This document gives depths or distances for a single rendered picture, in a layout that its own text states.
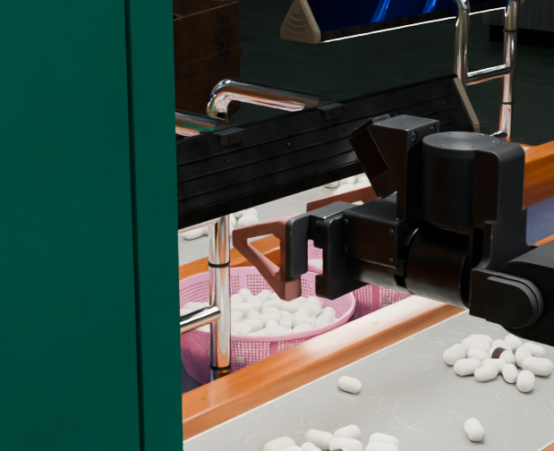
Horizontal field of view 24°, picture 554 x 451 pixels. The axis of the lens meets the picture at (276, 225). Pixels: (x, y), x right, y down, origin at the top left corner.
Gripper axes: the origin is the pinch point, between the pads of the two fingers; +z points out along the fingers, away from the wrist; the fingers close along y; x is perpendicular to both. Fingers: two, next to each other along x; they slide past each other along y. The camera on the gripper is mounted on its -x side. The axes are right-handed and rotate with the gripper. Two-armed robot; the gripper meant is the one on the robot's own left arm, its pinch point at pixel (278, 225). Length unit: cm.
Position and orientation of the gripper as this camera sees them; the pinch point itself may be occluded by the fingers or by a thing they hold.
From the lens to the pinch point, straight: 108.9
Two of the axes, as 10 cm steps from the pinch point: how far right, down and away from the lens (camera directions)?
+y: -6.4, 2.3, -7.3
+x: 0.1, 9.5, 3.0
